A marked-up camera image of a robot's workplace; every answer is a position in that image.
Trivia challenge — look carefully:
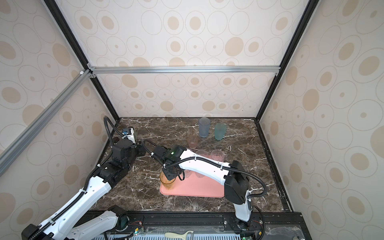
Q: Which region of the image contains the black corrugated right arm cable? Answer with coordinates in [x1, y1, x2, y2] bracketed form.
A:
[140, 139, 268, 199]

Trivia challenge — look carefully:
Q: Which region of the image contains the teal tall plastic tumbler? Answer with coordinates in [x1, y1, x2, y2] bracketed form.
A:
[215, 123, 227, 141]

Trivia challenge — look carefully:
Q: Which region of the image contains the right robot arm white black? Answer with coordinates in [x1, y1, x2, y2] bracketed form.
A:
[151, 145, 252, 222]

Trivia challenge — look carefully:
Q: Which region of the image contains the clear faceted glass three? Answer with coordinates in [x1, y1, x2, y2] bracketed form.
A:
[196, 150, 210, 158]

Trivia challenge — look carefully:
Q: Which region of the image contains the yellow tall plastic tumbler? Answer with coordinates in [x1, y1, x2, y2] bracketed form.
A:
[160, 172, 176, 190]

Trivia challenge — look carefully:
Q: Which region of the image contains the aluminium frame rail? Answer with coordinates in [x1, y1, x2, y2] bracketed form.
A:
[1, 70, 91, 175]
[90, 66, 280, 75]

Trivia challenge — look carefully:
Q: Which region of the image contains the clear faceted glass four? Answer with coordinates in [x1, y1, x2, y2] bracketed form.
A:
[210, 150, 225, 162]

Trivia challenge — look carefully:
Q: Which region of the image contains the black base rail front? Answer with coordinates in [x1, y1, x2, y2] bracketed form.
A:
[95, 211, 312, 240]

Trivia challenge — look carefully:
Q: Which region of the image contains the pink plastic tray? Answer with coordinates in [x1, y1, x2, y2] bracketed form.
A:
[159, 154, 227, 199]

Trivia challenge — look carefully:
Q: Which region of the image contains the cream plastic handle tool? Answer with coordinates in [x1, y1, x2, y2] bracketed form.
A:
[165, 231, 194, 240]

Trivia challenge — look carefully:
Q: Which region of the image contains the aluminium frame rail back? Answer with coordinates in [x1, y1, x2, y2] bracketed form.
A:
[90, 66, 280, 75]

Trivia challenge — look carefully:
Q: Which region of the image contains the small pink plastic cup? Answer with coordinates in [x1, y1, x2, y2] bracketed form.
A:
[187, 135, 199, 150]

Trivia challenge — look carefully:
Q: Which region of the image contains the aluminium frame rail left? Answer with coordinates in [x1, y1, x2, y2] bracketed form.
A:
[1, 70, 91, 175]

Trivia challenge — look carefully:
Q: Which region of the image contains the blue tall plastic tumbler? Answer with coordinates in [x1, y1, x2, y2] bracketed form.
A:
[199, 117, 211, 138]

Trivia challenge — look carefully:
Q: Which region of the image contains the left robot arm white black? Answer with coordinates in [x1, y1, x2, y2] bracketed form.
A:
[22, 128, 146, 240]

